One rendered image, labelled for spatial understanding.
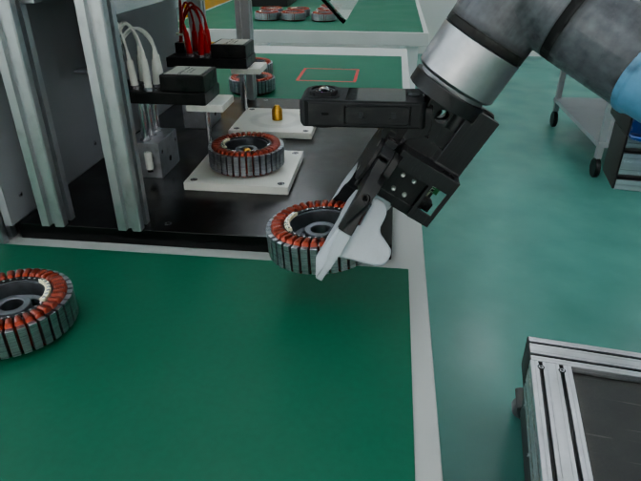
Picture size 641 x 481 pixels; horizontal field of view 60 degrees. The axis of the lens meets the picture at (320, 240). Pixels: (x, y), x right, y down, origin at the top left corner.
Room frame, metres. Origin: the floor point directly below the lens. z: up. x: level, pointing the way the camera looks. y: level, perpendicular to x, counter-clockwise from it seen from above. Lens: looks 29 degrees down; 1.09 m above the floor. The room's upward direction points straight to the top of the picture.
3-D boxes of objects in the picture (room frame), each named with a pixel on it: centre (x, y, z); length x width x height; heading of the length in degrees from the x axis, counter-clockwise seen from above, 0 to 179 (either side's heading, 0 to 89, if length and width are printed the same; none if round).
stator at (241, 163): (0.80, 0.11, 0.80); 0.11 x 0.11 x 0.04
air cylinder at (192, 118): (1.06, 0.23, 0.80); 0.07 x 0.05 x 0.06; 173
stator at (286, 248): (0.52, 0.00, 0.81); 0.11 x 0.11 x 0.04
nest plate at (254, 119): (1.04, 0.08, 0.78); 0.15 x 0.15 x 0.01; 83
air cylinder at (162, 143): (0.82, 0.25, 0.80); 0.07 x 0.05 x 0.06; 173
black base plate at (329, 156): (0.92, 0.11, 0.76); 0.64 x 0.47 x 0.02; 173
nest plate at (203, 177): (0.80, 0.11, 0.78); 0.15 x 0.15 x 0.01; 83
